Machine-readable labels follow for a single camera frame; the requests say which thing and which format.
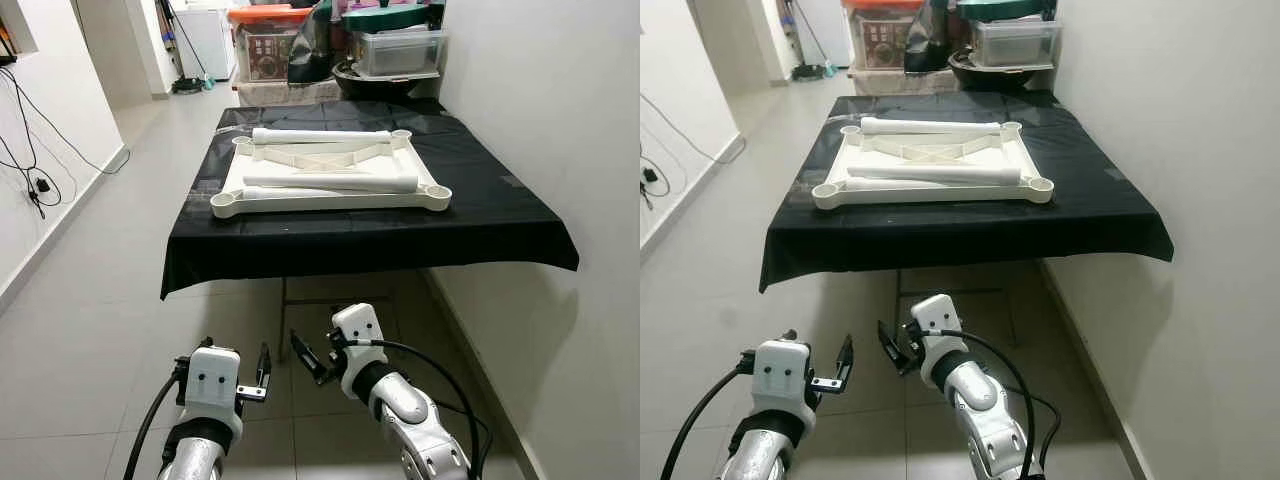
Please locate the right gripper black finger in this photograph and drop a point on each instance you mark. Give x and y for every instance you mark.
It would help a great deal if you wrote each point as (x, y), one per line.
(308, 358)
(918, 329)
(894, 347)
(336, 341)

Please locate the white plastic table leg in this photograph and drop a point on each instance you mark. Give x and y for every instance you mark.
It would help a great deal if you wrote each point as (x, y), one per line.
(930, 126)
(320, 135)
(930, 173)
(900, 187)
(330, 181)
(300, 194)

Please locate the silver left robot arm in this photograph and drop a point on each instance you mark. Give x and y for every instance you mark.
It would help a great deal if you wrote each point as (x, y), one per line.
(195, 462)
(760, 460)

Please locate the white plastic children table top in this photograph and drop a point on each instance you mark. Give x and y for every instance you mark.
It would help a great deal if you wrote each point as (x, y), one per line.
(330, 205)
(930, 197)

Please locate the clear tape patch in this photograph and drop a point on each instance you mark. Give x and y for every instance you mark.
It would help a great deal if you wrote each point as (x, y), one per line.
(202, 189)
(801, 191)
(1117, 172)
(513, 182)

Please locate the clear plastic wrap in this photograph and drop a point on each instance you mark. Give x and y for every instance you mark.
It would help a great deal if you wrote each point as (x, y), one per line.
(232, 131)
(843, 122)

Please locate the grey cloth covered ledge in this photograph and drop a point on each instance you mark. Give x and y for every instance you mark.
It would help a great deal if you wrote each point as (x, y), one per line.
(285, 93)
(900, 83)

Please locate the black round basin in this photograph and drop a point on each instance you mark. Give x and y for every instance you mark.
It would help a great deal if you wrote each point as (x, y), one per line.
(990, 80)
(380, 88)

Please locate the mop with green head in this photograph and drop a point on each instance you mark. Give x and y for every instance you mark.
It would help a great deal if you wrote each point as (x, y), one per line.
(188, 85)
(810, 73)

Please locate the shiny black plastic bag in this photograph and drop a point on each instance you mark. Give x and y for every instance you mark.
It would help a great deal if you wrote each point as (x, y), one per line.
(930, 45)
(315, 50)

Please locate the clear box with orange lid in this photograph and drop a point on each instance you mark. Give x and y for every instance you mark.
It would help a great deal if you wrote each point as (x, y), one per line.
(880, 45)
(265, 55)

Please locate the clear plastic storage box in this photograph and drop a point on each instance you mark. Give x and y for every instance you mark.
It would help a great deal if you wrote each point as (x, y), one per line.
(1015, 45)
(400, 55)

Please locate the white appliance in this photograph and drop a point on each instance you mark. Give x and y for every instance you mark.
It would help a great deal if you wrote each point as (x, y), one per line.
(215, 40)
(830, 30)

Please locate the dark green round lid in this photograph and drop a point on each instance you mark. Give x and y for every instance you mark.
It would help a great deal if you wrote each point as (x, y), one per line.
(390, 20)
(1005, 10)

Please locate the pink plastic container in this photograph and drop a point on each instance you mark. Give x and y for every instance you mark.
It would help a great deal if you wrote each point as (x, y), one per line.
(390, 4)
(1005, 2)

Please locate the black wifi router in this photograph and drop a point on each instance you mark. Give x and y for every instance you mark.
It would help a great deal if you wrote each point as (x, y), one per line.
(6, 50)

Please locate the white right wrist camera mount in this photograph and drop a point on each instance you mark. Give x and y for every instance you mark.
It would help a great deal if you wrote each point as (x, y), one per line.
(938, 318)
(358, 330)

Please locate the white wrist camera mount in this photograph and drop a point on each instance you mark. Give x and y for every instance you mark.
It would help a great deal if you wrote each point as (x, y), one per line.
(358, 330)
(938, 318)
(212, 385)
(782, 375)

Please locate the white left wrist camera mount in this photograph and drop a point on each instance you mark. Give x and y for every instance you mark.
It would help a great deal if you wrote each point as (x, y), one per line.
(782, 375)
(212, 385)

